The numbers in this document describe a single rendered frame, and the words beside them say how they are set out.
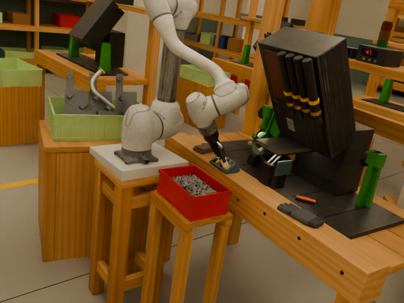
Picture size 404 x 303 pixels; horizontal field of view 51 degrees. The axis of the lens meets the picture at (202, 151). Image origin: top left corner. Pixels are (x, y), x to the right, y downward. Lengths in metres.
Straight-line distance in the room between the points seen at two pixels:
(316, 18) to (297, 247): 1.29
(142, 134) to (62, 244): 1.10
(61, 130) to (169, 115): 0.75
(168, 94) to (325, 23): 0.94
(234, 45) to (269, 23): 5.40
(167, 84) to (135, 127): 0.30
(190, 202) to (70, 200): 1.11
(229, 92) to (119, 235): 0.91
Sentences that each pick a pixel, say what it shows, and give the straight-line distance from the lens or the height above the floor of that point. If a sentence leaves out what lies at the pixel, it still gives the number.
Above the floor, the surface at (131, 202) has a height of 0.73.
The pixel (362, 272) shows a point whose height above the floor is 0.89.
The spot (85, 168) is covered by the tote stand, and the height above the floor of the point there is 0.65.
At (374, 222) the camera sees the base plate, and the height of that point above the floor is 0.90.
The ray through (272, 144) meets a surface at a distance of 1.97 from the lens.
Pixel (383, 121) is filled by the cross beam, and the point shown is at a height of 1.26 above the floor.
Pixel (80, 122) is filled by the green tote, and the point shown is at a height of 0.91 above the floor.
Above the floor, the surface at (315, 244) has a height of 0.88.
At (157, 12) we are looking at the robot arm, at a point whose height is 1.63.
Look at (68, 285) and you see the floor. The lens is 2.76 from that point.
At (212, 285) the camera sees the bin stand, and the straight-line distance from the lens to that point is 2.16.
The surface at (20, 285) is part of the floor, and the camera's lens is 2.79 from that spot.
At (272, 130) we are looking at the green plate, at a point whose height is 1.13.
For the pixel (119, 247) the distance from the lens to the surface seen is 2.23.
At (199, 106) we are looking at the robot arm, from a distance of 1.87.
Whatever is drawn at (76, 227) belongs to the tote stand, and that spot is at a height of 0.23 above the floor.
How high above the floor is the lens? 1.72
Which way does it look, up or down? 20 degrees down
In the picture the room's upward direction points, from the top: 8 degrees clockwise
